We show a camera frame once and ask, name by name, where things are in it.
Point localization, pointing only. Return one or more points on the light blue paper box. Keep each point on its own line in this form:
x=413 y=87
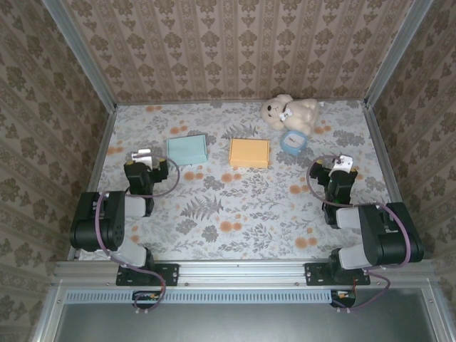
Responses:
x=187 y=149

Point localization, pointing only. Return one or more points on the orange paper box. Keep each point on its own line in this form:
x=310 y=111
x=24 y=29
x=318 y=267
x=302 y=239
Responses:
x=249 y=153

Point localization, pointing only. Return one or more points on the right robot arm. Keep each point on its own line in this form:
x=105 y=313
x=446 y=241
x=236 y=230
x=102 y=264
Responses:
x=388 y=235

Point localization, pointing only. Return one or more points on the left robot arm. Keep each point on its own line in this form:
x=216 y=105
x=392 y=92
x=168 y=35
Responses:
x=96 y=221

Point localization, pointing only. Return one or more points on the cream teddy bear plush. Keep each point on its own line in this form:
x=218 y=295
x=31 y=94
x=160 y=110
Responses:
x=295 y=114

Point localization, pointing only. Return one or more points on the floral table mat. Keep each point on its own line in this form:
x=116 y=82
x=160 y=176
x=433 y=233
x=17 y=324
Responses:
x=249 y=199

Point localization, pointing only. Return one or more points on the black controller board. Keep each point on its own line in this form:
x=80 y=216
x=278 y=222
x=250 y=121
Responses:
x=146 y=296
x=343 y=296

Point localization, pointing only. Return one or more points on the grey metal sheet panel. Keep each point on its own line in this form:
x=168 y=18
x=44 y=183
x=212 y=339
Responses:
x=231 y=324

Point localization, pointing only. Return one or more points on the aluminium table side rail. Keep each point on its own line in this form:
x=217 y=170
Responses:
x=386 y=160
x=98 y=160

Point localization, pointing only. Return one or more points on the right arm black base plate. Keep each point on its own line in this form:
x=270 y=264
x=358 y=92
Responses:
x=317 y=274

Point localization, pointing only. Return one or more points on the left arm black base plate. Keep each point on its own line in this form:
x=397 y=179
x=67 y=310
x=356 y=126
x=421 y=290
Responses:
x=167 y=274

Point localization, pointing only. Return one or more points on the aluminium frame post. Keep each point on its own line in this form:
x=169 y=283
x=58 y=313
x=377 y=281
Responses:
x=395 y=53
x=85 y=60

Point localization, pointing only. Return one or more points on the aluminium mounting rail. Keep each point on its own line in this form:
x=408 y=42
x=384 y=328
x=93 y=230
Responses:
x=242 y=272

